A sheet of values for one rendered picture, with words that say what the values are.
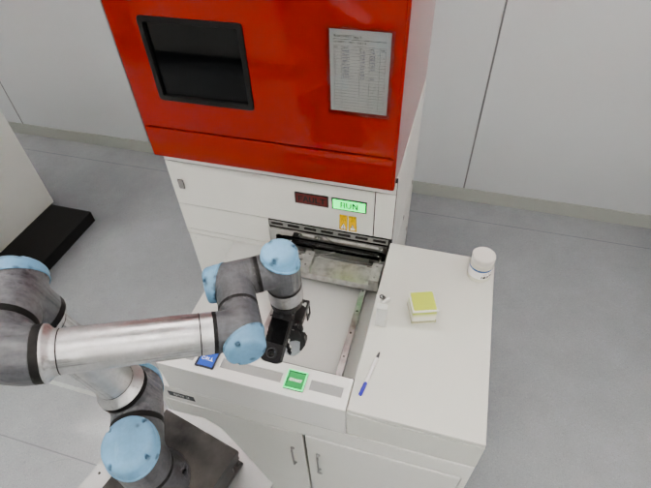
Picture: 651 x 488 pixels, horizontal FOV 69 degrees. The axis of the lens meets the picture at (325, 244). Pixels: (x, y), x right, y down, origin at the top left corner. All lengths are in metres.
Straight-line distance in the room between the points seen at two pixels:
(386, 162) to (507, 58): 1.62
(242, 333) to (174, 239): 2.40
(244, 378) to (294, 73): 0.82
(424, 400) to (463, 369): 0.15
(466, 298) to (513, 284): 1.42
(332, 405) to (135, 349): 0.61
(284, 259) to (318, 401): 0.50
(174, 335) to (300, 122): 0.75
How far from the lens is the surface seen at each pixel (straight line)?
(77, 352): 0.85
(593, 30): 2.86
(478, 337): 1.43
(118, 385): 1.16
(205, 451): 1.34
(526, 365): 2.61
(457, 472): 1.46
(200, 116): 1.50
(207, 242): 1.96
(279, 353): 1.05
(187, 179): 1.76
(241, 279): 0.91
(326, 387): 1.31
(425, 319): 1.40
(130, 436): 1.15
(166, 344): 0.84
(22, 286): 0.95
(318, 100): 1.31
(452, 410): 1.30
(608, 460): 2.52
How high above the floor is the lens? 2.12
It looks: 46 degrees down
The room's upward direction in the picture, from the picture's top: 2 degrees counter-clockwise
